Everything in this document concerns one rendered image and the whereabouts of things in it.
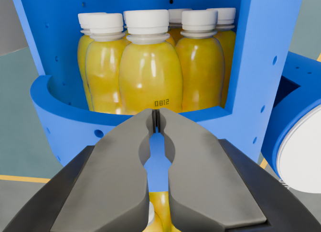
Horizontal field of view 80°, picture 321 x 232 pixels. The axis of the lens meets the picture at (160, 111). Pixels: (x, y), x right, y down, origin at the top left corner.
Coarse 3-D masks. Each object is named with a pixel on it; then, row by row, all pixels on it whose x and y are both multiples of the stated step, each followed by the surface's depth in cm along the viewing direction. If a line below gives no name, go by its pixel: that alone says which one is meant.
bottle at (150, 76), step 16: (128, 48) 18; (144, 48) 17; (160, 48) 17; (128, 64) 17; (144, 64) 17; (160, 64) 17; (176, 64) 18; (128, 80) 18; (144, 80) 17; (160, 80) 17; (176, 80) 18; (128, 96) 18; (144, 96) 18; (160, 96) 18; (176, 96) 19; (128, 112) 20; (176, 112) 20
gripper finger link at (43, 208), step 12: (84, 156) 8; (72, 168) 8; (60, 180) 7; (72, 180) 7; (48, 192) 7; (60, 192) 7; (36, 204) 6; (48, 204) 6; (60, 204) 6; (24, 216) 6; (36, 216) 6; (48, 216) 6; (12, 228) 6; (24, 228) 6; (36, 228) 6; (48, 228) 6
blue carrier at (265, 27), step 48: (48, 0) 24; (96, 0) 30; (144, 0) 33; (192, 0) 32; (240, 0) 27; (288, 0) 12; (48, 48) 25; (240, 48) 12; (288, 48) 16; (48, 96) 18; (240, 96) 13; (240, 144) 16
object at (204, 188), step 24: (168, 120) 10; (168, 144) 10; (192, 144) 9; (216, 144) 9; (192, 168) 7; (216, 168) 7; (192, 192) 6; (216, 192) 6; (240, 192) 6; (192, 216) 6; (216, 216) 6; (240, 216) 6; (264, 216) 6
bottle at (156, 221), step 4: (156, 212) 39; (156, 216) 37; (152, 220) 36; (156, 220) 37; (160, 220) 38; (148, 224) 35; (152, 224) 36; (156, 224) 36; (160, 224) 37; (148, 228) 35; (152, 228) 35; (156, 228) 36; (160, 228) 37
